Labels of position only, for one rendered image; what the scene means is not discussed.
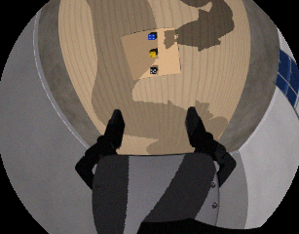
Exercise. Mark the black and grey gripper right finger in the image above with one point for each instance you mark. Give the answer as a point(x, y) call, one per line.
point(206, 144)

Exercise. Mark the blue die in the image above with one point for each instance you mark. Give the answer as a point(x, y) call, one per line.
point(151, 36)

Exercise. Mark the yellow die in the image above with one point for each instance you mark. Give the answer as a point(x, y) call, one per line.
point(152, 54)

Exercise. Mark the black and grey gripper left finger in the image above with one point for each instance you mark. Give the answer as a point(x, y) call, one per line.
point(106, 145)

